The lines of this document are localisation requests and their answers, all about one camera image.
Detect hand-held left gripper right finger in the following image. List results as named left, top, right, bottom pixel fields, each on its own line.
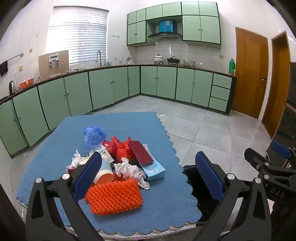
left=187, top=152, right=272, bottom=241

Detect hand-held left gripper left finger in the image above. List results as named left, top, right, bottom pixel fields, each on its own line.
left=25, top=152, right=104, bottom=241

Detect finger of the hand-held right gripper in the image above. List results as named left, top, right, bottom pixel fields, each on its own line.
left=270, top=141, right=296, bottom=163
left=244, top=147, right=273, bottom=172

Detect black lined trash bin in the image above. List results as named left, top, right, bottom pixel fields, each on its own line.
left=182, top=165, right=223, bottom=227

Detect white tissue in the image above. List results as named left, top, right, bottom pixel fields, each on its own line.
left=67, top=149, right=88, bottom=173
left=113, top=158, right=151, bottom=190

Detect white tube with orange cap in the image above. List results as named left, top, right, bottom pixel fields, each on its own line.
left=93, top=152, right=114, bottom=185

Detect white green printed carton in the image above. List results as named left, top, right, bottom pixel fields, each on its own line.
left=88, top=146, right=109, bottom=156

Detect orange foam net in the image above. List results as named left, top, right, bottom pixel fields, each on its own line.
left=84, top=178, right=144, bottom=216

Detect red paper cup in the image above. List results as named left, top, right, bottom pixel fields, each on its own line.
left=102, top=140, right=118, bottom=156

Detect blue mesh bath pouf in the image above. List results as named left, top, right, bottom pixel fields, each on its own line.
left=83, top=126, right=107, bottom=147

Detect red plastic bag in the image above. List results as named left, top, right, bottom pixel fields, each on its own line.
left=110, top=136, right=133, bottom=164

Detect light blue carton box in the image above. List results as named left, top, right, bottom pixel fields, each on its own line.
left=136, top=144, right=166, bottom=181

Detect dark red scouring pad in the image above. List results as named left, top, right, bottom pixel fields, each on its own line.
left=128, top=140, right=154, bottom=166

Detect dark glass cabinet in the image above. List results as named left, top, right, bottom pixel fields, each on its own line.
left=273, top=61, right=296, bottom=151

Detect blue scalloped tablecloth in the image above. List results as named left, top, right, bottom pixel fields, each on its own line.
left=17, top=112, right=201, bottom=235

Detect open wooden door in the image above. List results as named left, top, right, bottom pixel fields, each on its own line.
left=261, top=31, right=290, bottom=139

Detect closed wooden door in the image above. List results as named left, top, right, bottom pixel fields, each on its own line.
left=231, top=27, right=269, bottom=119

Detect green base cabinets with counter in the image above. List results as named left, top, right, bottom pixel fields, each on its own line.
left=0, top=64, right=237, bottom=156

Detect red plastic basin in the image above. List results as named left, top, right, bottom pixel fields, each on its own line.
left=19, top=79, right=35, bottom=90

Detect brown cardboard board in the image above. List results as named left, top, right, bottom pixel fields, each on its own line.
left=38, top=50, right=69, bottom=79

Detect white window blind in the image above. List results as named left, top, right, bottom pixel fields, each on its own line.
left=46, top=6, right=109, bottom=66

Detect black range hood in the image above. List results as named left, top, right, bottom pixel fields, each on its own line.
left=148, top=32, right=183, bottom=42

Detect green wall cabinets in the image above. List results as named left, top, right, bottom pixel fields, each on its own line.
left=127, top=2, right=222, bottom=49

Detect metal towel rail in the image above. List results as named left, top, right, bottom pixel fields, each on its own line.
left=0, top=53, right=24, bottom=67

